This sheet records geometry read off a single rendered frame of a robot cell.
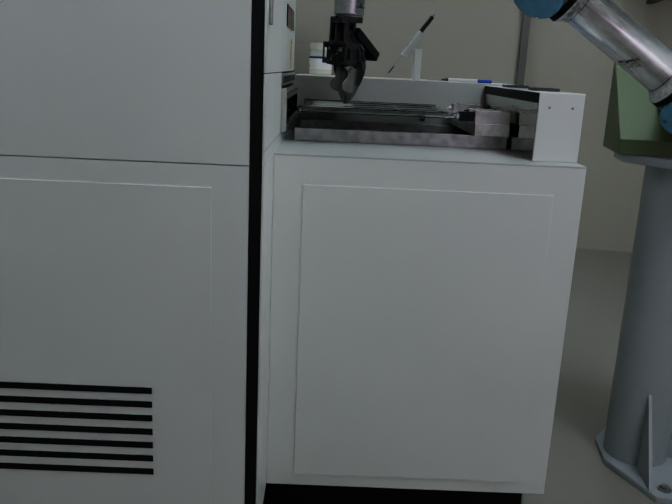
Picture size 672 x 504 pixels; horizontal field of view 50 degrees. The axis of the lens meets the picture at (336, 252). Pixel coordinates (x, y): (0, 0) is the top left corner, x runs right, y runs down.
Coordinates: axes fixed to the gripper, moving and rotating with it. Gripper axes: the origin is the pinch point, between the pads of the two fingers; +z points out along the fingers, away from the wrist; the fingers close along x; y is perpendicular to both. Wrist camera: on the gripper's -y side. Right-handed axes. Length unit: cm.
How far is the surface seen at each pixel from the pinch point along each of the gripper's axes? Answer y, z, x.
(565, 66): -263, -12, -36
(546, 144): 8, 4, 57
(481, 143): -3.6, 6.8, 36.9
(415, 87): -23.4, -3.5, 6.1
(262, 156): 62, 6, 27
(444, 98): -28.3, -1.1, 12.9
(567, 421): -46, 89, 56
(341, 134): 16.0, 7.0, 10.3
